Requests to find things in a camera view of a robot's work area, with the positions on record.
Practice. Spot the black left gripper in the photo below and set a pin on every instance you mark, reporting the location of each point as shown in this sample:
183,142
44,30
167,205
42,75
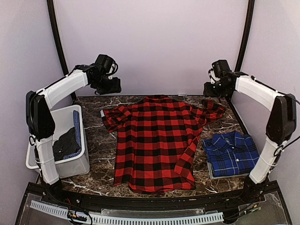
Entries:
116,88

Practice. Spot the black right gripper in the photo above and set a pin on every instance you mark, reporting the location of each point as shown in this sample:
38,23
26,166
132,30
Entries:
207,91

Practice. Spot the red black plaid shirt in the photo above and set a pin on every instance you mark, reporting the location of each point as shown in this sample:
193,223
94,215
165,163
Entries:
156,142

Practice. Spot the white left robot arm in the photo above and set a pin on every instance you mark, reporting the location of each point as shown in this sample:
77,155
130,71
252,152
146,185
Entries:
98,75

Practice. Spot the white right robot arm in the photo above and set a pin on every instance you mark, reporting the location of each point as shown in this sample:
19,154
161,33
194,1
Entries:
282,120

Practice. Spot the blue checked shirt in bin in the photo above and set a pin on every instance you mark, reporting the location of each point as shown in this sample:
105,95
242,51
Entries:
77,126

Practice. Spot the folded blue plaid shirt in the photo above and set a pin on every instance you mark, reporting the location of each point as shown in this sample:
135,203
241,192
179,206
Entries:
231,154

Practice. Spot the black shirt in bin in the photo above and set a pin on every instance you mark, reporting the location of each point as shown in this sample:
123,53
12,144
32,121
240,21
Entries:
66,146

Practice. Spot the white plastic laundry bin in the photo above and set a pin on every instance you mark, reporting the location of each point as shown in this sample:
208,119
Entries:
77,159

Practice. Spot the folded grey shirt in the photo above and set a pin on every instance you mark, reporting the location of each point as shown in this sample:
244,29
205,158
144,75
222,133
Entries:
212,176

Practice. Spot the right black frame post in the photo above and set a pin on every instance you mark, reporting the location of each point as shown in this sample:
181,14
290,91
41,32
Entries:
245,36

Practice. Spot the black frame post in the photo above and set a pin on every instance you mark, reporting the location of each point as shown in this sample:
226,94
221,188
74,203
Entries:
245,36
56,36

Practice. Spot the left black frame post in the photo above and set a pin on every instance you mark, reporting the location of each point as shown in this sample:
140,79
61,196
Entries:
56,36

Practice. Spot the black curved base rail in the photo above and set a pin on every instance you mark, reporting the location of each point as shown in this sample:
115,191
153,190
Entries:
221,201

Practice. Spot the white slotted cable duct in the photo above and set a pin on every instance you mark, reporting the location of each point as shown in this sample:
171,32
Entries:
98,219

